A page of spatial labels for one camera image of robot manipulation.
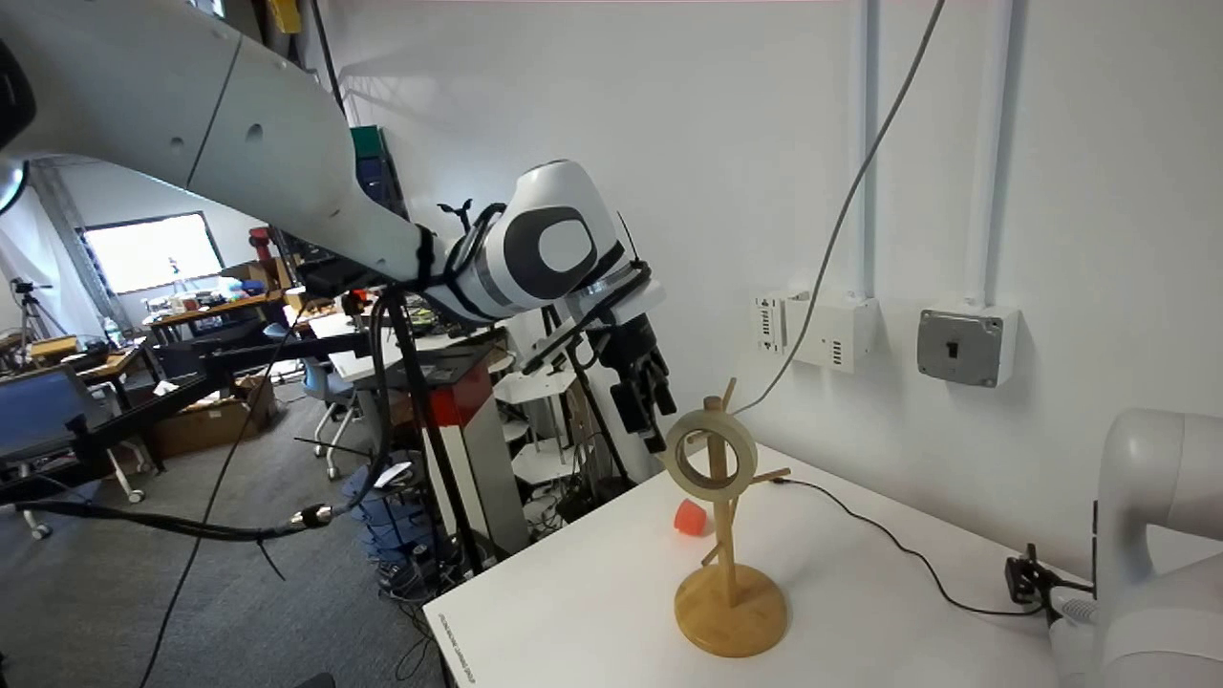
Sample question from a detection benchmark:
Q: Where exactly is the white wall conduit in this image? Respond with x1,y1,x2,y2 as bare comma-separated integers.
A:
963,0,1016,309
848,0,877,299

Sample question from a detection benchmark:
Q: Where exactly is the cluttered wooden desk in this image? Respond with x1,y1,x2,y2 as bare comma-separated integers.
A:
143,287,290,345

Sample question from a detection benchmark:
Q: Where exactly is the grey wall switch box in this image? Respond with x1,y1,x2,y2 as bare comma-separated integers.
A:
916,303,1021,389

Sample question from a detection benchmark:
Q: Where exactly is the white and red cabinet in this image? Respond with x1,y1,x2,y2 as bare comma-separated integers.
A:
413,349,532,557

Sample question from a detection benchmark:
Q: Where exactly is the white wall electrical box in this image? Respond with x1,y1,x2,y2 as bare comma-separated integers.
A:
754,290,880,375

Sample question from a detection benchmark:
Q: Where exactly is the roll of masking tape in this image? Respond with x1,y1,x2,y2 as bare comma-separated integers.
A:
663,409,759,501

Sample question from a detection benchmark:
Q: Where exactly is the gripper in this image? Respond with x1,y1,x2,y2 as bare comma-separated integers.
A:
585,313,679,456

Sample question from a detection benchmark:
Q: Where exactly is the office chair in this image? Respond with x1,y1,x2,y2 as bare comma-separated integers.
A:
302,356,362,482

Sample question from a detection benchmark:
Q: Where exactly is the black cable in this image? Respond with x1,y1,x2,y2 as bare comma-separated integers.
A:
772,476,1047,618

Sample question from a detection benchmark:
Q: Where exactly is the white robot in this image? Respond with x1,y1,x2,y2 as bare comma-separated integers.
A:
1049,408,1223,688

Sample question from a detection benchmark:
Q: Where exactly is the black hose with metal fitting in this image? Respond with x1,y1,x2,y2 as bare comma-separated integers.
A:
14,449,402,544

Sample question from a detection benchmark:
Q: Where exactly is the wooden mug tree stand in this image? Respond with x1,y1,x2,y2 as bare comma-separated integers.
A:
673,377,793,660

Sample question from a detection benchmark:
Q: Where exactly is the stack of green blue crates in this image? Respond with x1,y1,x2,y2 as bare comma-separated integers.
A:
348,124,410,223

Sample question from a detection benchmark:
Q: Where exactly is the window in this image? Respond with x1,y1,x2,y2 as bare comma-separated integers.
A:
80,211,226,296

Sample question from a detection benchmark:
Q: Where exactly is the camera on tripod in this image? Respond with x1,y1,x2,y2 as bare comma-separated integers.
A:
8,276,70,356

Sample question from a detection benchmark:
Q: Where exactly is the grey cable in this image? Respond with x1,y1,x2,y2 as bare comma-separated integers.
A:
732,0,948,418

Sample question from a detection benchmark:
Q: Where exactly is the black plug connector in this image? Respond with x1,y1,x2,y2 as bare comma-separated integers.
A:
1003,544,1054,605

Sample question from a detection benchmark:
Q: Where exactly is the cardboard box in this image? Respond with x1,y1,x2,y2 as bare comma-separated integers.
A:
146,376,280,461

